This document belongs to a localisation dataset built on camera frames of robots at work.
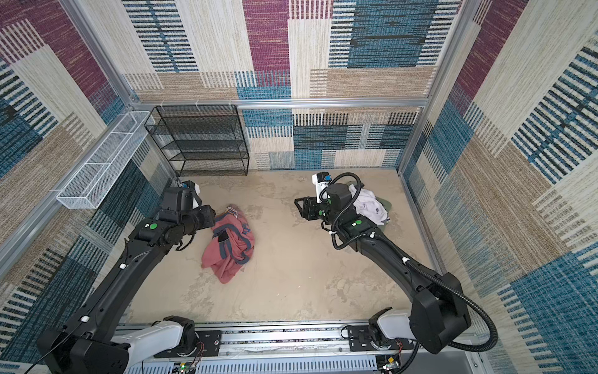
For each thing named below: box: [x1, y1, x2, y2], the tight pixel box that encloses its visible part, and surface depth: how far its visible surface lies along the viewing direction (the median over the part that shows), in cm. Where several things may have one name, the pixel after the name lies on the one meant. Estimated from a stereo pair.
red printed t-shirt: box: [201, 205, 255, 284], surface depth 89 cm
